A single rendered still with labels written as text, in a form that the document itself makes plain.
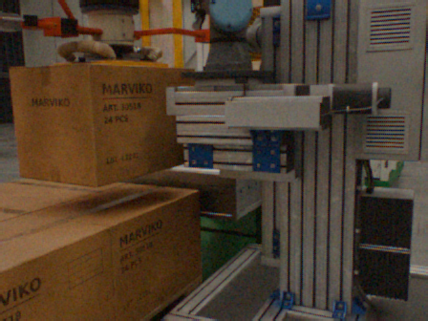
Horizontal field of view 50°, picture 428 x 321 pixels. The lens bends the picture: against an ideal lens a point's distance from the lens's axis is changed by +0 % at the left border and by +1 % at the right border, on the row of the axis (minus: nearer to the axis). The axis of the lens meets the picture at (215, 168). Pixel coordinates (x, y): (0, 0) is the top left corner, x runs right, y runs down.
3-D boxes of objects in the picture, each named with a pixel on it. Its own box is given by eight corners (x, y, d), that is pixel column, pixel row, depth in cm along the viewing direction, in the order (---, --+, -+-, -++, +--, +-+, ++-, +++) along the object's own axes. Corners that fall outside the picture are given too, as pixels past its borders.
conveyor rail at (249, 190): (341, 152, 409) (342, 131, 405) (347, 152, 406) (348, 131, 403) (229, 217, 208) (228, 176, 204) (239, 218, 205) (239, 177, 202)
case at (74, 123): (128, 155, 220) (124, 71, 212) (197, 160, 199) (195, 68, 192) (19, 177, 169) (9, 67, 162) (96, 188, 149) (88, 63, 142)
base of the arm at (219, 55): (259, 71, 147) (259, 39, 145) (242, 70, 134) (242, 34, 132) (217, 73, 154) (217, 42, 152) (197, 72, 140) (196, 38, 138)
